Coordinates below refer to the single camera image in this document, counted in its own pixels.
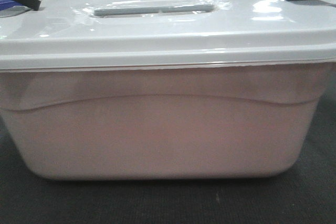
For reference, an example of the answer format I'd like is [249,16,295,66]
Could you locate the blue plastic crate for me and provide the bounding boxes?
[0,0,22,11]

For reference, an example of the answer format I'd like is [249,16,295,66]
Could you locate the white lidded plastic bin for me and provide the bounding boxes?
[1,0,335,180]

